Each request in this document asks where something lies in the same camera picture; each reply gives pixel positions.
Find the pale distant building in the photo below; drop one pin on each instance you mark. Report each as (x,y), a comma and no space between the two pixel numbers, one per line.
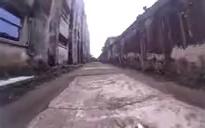
(108,45)

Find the grey cracked concrete path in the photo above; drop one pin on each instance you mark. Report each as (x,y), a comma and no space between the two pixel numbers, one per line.
(106,96)

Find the grey concrete building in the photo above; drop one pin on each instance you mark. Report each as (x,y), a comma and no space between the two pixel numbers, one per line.
(46,30)

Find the dark dirt strip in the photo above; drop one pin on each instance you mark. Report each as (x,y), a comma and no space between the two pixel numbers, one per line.
(176,90)
(26,100)

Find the weathered dark long wall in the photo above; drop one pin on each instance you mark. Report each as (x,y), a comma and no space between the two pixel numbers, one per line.
(163,40)

